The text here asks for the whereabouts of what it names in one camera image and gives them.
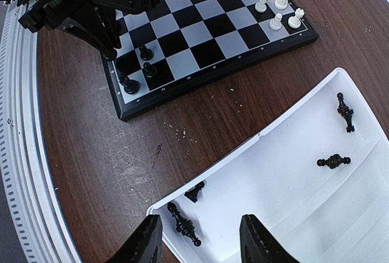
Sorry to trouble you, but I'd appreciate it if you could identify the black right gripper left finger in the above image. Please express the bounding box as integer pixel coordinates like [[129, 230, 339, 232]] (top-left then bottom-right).
[[108, 214, 162, 263]]

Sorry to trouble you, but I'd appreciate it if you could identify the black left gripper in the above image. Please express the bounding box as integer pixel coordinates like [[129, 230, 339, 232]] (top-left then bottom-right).
[[19, 0, 162, 60]]

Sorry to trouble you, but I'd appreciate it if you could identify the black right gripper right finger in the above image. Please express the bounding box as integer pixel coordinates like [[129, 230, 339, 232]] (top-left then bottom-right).
[[239, 214, 298, 263]]

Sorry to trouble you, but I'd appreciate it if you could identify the black chess piece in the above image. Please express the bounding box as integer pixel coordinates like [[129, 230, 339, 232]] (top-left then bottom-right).
[[184, 181, 205, 203], [143, 62, 158, 78], [167, 202, 202, 247], [337, 92, 355, 132]]

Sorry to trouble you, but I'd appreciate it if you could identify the black chess pawn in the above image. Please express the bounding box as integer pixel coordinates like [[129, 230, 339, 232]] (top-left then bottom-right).
[[139, 44, 154, 61]]

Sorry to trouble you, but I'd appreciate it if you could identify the white plastic tray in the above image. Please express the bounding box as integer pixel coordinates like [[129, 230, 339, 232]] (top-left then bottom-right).
[[148, 67, 388, 262]]

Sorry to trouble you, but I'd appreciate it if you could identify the black white chessboard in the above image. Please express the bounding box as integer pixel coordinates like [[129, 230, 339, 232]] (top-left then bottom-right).
[[103, 0, 318, 121]]

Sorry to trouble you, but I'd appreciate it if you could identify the black chess bishop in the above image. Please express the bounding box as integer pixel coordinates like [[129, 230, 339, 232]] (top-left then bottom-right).
[[317, 154, 351, 169]]

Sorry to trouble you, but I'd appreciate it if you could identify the white chess rook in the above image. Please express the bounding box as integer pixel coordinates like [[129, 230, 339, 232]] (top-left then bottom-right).
[[287, 8, 305, 29]]

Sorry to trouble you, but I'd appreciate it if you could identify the front aluminium rail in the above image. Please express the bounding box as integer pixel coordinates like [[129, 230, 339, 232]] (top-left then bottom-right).
[[1, 3, 81, 262]]

